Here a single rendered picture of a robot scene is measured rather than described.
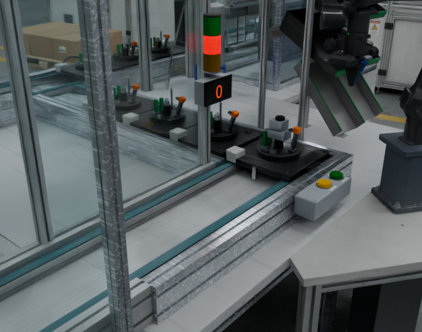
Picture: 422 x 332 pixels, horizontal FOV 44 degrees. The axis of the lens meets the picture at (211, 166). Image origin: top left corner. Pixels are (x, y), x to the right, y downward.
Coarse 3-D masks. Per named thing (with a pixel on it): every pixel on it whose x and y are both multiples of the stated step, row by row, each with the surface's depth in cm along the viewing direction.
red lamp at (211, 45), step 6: (204, 36) 143; (210, 36) 143; (216, 36) 143; (204, 42) 144; (210, 42) 143; (216, 42) 144; (204, 48) 145; (210, 48) 144; (216, 48) 144; (210, 54) 145
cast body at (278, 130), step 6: (270, 120) 162; (276, 120) 162; (282, 120) 161; (288, 120) 163; (270, 126) 163; (276, 126) 162; (282, 126) 161; (270, 132) 164; (276, 132) 163; (282, 132) 161; (288, 132) 163; (276, 138) 163; (282, 138) 162; (288, 138) 164
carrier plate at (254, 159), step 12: (252, 144) 174; (300, 144) 174; (252, 156) 165; (300, 156) 165; (312, 156) 165; (324, 156) 167; (264, 168) 158; (276, 168) 158; (288, 168) 158; (300, 168) 158; (288, 180) 153
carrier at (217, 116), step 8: (216, 112) 179; (216, 120) 179; (216, 128) 180; (224, 128) 182; (232, 128) 182; (240, 128) 187; (248, 128) 187; (216, 136) 175; (224, 136) 176; (232, 136) 178; (240, 136) 180; (248, 136) 180; (256, 136) 181; (216, 144) 174; (224, 144) 174; (232, 144) 174; (240, 144) 174; (216, 152) 169; (224, 152) 168
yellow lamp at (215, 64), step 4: (204, 56) 146; (208, 56) 145; (212, 56) 145; (216, 56) 145; (220, 56) 147; (204, 60) 146; (208, 60) 145; (212, 60) 145; (216, 60) 146; (220, 60) 147; (204, 64) 147; (208, 64) 146; (212, 64) 146; (216, 64) 146; (220, 64) 148; (204, 68) 147; (208, 68) 146; (212, 68) 146; (216, 68) 147; (220, 68) 148
